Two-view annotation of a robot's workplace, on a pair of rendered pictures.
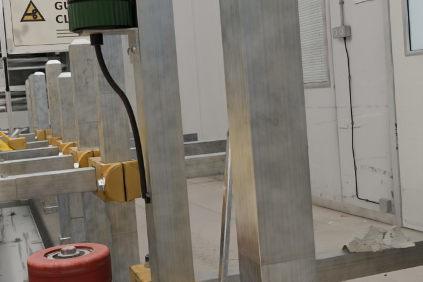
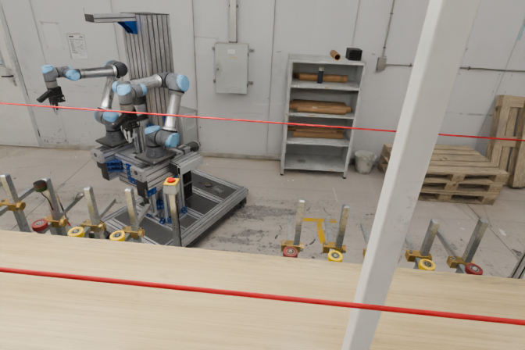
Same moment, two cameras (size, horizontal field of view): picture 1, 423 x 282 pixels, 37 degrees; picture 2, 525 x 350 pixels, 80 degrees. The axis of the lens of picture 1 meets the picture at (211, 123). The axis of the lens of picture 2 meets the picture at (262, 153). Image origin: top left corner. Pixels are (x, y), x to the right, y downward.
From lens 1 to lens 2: 1.89 m
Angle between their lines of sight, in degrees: 69
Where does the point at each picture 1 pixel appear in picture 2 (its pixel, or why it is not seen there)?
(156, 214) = (55, 211)
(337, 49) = not seen: outside the picture
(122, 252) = (22, 218)
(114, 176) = (20, 205)
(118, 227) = (20, 214)
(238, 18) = (88, 194)
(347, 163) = not seen: outside the picture
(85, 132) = not seen: outside the picture
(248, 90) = (91, 199)
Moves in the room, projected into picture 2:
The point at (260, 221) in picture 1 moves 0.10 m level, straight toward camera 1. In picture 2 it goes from (94, 209) to (105, 215)
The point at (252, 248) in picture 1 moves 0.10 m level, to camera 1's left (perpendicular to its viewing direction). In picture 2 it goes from (92, 212) to (77, 221)
